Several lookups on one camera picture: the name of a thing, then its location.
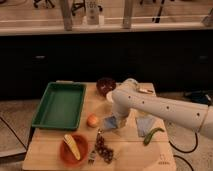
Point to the light blue cloth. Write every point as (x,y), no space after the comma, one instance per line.
(144,125)

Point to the wooden post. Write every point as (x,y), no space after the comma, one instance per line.
(127,15)
(66,14)

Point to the dark grape bunch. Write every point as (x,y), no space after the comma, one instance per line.
(103,150)

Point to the orange bowl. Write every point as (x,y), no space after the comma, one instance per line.
(67,156)

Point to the green chili pepper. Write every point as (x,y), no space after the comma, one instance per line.
(149,136)

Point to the blue object on floor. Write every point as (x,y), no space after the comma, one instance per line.
(198,97)

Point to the dark red bowl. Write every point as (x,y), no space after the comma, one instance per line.
(104,85)

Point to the black handled utensil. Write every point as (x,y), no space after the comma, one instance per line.
(146,91)

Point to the yellow corn cob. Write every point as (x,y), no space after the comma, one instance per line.
(69,140)

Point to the white round container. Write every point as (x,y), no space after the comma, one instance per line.
(109,97)

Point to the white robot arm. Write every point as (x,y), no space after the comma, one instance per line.
(194,116)

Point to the metal fork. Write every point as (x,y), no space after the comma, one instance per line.
(92,154)

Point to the wooden post left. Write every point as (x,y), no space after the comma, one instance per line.
(66,14)

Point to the blue sponge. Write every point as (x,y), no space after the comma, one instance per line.
(109,123)

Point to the green plastic tray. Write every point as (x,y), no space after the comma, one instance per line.
(60,107)

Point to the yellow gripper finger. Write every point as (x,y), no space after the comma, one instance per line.
(121,122)

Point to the wooden post right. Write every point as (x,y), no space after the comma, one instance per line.
(127,15)

